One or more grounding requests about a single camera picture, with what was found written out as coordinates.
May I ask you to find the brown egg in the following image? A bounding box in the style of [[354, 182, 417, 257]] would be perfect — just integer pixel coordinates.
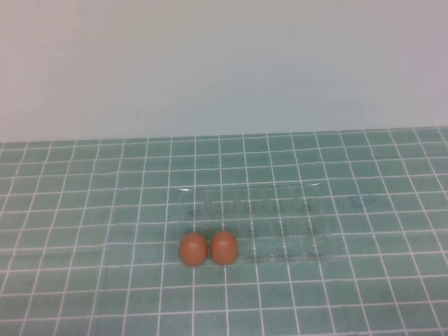
[[209, 230, 240, 266], [178, 232, 209, 267]]

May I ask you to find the clear plastic egg tray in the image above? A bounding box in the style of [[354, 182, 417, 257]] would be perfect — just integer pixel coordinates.
[[167, 180, 334, 267]]

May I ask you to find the green white-grid mat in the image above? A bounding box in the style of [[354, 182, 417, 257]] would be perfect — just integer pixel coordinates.
[[0, 128, 448, 336]]

